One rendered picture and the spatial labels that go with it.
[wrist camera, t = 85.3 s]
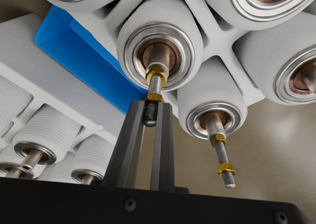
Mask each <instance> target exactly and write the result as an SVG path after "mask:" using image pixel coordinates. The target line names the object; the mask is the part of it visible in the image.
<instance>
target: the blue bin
mask: <svg viewBox="0 0 316 224"><path fill-rule="evenodd" d="M34 41H35V43H36V45H37V46H38V47H39V48H41V49H42V50H43V51H45V52H46V53H47V54H49V55H50V56H51V57H52V58H54V59H55V60H56V61H57V62H59V63H60V64H61V65H63V66H64V67H65V68H66V69H68V70H69V71H70V72H72V73H73V74H74V75H76V76H77V77H78V78H79V79H81V80H82V81H83V82H85V83H86V84H87V85H88V86H90V87H91V88H92V89H94V90H95V91H96V92H97V93H99V94H100V95H101V96H103V97H104V98H105V99H107V100H108V101H109V102H110V103H112V104H113V105H114V106H116V107H117V108H118V109H120V110H121V111H122V112H123V113H124V114H127V111H128V108H129V106H130V103H131V102H132V101H133V100H140V99H141V98H142V97H143V96H144V95H145V94H146V93H147V92H148V90H146V89H144V88H142V87H140V86H138V85H136V84H135V83H133V82H132V81H131V80H130V79H129V78H128V77H127V76H126V75H125V73H124V72H123V70H122V68H121V66H120V64H119V61H118V60H117V59H116V58H115V57H114V56H113V55H112V54H111V53H110V52H109V51H108V50H107V49H106V48H104V47H103V46H102V45H101V44H100V43H99V42H98V41H97V40H96V39H95V38H94V36H93V35H92V34H91V33H90V32H89V31H88V30H86V29H85V28H84V27H83V26H82V25H81V24H80V23H79V22H78V21H76V20H75V19H74V18H73V17H72V16H71V15H70V14H69V13H68V12H67V11H66V10H64V9H62V8H59V7H57V6H55V5H54V4H53V5H52V6H51V8H50V10H49V11H48V13H47V15H46V16H45V18H44V20H43V21H42V23H41V25H40V26H39V28H38V30H37V31H36V33H35V35H34Z"/></svg>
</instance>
